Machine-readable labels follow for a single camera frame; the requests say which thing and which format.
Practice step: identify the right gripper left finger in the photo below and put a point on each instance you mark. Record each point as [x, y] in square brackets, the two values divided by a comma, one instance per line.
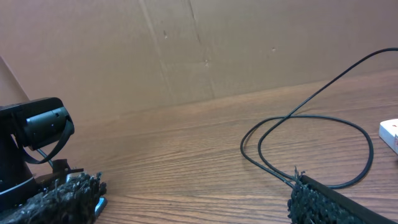
[71, 202]

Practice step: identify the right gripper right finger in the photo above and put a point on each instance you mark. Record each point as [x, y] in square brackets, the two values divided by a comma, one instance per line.
[313, 202]

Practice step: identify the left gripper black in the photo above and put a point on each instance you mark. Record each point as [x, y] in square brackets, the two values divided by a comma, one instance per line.
[60, 171]

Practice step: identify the smartphone with blue screen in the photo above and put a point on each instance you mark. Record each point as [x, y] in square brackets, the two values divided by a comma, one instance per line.
[100, 206]

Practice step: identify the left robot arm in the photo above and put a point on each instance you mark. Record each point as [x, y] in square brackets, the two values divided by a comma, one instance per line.
[17, 182]

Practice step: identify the white power strip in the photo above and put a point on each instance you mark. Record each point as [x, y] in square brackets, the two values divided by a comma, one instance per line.
[388, 133]

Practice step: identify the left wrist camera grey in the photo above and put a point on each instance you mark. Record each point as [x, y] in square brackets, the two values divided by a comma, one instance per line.
[35, 123]

